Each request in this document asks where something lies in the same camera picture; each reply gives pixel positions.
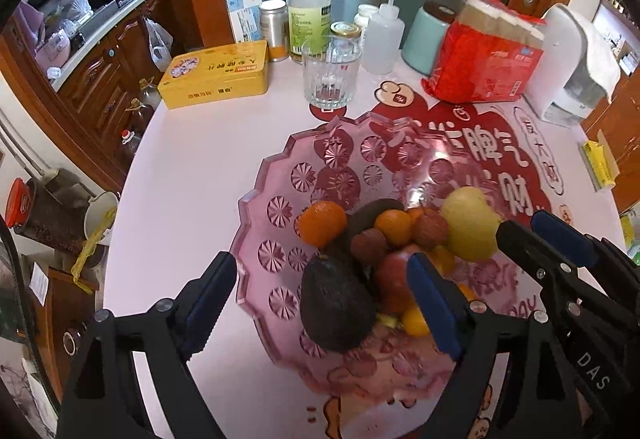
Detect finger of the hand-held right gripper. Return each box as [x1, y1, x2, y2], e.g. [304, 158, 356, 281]
[496, 220, 640, 345]
[531, 210, 640, 315]

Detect clear drinking glass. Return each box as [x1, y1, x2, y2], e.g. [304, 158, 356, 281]
[301, 34, 362, 108]

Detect dark green avocado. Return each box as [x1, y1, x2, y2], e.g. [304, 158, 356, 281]
[300, 255, 377, 354]

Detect white squeeze bottle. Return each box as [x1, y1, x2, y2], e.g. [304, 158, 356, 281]
[348, 0, 405, 74]

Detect small jar gold lid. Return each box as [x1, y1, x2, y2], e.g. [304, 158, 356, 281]
[330, 21, 362, 42]

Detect small yellow-orange tangerine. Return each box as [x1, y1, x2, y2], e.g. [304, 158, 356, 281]
[430, 245, 457, 277]
[400, 304, 433, 337]

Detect white pill bottle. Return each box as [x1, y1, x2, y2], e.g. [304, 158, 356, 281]
[354, 4, 380, 32]

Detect glass bottle green label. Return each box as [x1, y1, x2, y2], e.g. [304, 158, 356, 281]
[286, 0, 333, 64]

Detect wooden kitchen cabinet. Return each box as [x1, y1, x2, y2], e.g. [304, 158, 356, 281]
[0, 0, 201, 190]

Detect red apple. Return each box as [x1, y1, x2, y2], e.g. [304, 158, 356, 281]
[372, 244, 426, 317]

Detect red lidded container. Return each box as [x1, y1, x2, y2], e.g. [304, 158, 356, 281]
[5, 178, 38, 227]

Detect yellow tin box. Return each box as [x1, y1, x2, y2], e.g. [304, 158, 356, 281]
[157, 40, 269, 110]

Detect pink glass fruit bowl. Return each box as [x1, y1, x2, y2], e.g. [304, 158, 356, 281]
[236, 111, 546, 397]

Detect teal canister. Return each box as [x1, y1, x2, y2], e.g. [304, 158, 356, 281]
[401, 1, 458, 76]

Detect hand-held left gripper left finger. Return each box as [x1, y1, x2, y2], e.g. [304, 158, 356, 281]
[55, 251, 238, 439]

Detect white enamel pot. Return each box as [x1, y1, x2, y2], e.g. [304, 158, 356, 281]
[84, 191, 120, 245]

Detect dark brown banana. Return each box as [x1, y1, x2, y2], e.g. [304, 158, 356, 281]
[325, 199, 406, 327]

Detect white plastic bag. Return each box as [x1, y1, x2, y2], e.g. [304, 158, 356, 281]
[145, 16, 173, 72]

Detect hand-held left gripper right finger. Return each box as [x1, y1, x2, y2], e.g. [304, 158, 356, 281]
[406, 253, 555, 439]

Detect wooden wall cabinet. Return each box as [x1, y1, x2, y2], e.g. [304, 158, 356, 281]
[582, 69, 640, 214]

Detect cooking oil bottle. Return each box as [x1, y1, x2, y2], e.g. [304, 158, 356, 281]
[136, 78, 162, 112]
[120, 116, 151, 157]

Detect yellow pear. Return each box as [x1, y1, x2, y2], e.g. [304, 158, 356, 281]
[441, 186, 503, 262]

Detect red lychee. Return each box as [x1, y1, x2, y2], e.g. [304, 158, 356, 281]
[411, 212, 450, 252]
[350, 229, 390, 267]

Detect silver metal can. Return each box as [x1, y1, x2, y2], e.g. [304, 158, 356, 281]
[258, 0, 291, 63]

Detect red snack bag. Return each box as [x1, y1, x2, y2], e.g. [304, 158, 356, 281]
[421, 0, 546, 102]

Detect blue white carton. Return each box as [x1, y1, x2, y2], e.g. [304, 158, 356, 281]
[223, 0, 264, 44]

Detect white countertop appliance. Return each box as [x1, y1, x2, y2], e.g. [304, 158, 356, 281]
[522, 3, 623, 127]

